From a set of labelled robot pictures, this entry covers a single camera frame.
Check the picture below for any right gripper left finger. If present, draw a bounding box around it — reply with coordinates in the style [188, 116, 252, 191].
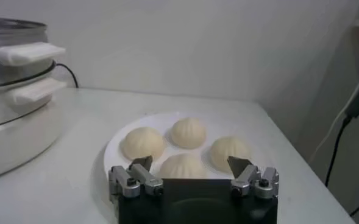
[108, 155, 165, 198]

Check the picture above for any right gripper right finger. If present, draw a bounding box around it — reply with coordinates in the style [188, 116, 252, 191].
[227, 155, 280, 200]

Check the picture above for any white steamed baozi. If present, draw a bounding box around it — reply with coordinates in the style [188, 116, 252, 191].
[209, 136, 252, 173]
[158, 153, 209, 180]
[120, 126, 165, 161]
[169, 117, 207, 150]

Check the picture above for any steel steamer basket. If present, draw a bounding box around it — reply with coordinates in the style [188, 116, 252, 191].
[0, 17, 66, 92]

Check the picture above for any white round plate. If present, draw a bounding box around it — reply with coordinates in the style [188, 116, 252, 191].
[103, 111, 271, 195]

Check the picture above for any white adapter cable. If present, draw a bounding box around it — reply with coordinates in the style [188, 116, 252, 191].
[308, 62, 359, 162]

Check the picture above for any black adapter cable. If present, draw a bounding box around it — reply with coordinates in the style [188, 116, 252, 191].
[324, 115, 359, 217]

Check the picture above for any black cooker power cord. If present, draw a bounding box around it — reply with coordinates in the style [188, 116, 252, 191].
[55, 63, 79, 89]

